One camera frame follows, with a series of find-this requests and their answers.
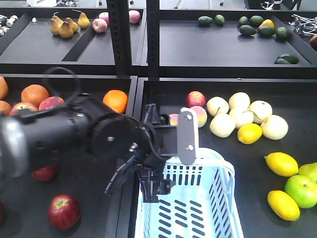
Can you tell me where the light blue plastic basket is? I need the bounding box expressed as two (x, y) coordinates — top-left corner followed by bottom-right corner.
(132, 148), (244, 238)

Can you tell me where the yellow lemon upper right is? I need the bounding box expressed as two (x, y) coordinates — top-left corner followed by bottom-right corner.
(264, 152), (299, 177)

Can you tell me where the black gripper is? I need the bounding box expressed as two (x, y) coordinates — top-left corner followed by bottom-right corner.
(89, 103), (177, 203)

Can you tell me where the dark red apple front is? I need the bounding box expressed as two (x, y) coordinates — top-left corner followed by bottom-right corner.
(48, 194), (81, 231)

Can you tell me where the dark red apple left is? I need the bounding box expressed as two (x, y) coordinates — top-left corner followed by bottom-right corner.
(0, 201), (6, 224)

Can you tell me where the green apple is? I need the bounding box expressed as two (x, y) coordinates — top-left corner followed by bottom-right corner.
(285, 175), (317, 209)

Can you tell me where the yellow lemon by melons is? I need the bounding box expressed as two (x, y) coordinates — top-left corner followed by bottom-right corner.
(237, 123), (263, 144)

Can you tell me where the peach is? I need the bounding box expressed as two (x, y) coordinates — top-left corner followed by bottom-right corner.
(169, 114), (179, 126)
(190, 106), (208, 128)

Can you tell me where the orange far left upper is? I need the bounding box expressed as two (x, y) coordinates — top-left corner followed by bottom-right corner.
(0, 76), (8, 100)

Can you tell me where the orange far left lower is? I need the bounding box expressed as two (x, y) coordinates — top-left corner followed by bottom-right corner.
(0, 100), (12, 116)

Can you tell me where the peach right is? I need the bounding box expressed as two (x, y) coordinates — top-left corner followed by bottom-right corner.
(190, 106), (208, 128)

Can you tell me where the red apple right bin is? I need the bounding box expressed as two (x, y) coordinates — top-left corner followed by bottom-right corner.
(186, 91), (206, 108)

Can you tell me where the large orange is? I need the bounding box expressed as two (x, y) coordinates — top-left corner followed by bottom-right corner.
(103, 89), (128, 114)

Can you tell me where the black wooden produce stand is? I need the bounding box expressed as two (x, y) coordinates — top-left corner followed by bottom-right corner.
(0, 6), (317, 238)

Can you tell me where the yellow lemon lower right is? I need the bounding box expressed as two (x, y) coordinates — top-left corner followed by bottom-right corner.
(267, 190), (300, 221)

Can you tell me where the peach left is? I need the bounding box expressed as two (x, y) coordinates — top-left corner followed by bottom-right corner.
(169, 114), (179, 126)

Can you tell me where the green pear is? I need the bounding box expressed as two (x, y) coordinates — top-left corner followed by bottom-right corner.
(298, 162), (317, 182)

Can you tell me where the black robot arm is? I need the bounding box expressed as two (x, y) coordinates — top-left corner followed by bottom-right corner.
(0, 72), (175, 203)

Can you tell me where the red apple right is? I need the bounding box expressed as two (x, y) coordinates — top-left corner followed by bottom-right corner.
(39, 96), (65, 111)

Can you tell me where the dark red apple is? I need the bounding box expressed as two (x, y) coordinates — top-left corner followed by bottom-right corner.
(48, 194), (81, 231)
(0, 201), (6, 224)
(31, 164), (59, 182)

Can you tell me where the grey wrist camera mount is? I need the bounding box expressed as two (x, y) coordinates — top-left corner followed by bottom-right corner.
(177, 107), (199, 165)

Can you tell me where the dark red apple middle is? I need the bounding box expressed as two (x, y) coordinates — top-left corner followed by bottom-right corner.
(31, 164), (59, 182)

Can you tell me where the orange behind apples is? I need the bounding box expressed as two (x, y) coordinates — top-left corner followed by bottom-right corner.
(21, 84), (50, 107)

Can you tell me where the pink red apple left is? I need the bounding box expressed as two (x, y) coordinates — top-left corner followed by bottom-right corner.
(9, 102), (38, 116)

